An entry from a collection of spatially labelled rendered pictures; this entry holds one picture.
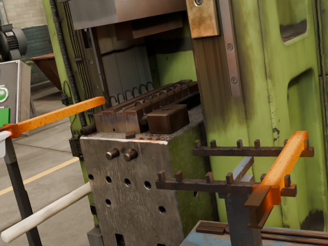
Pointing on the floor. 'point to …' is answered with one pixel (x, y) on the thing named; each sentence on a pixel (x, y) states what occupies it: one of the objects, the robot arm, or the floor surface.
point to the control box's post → (19, 190)
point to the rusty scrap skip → (48, 68)
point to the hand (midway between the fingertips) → (3, 131)
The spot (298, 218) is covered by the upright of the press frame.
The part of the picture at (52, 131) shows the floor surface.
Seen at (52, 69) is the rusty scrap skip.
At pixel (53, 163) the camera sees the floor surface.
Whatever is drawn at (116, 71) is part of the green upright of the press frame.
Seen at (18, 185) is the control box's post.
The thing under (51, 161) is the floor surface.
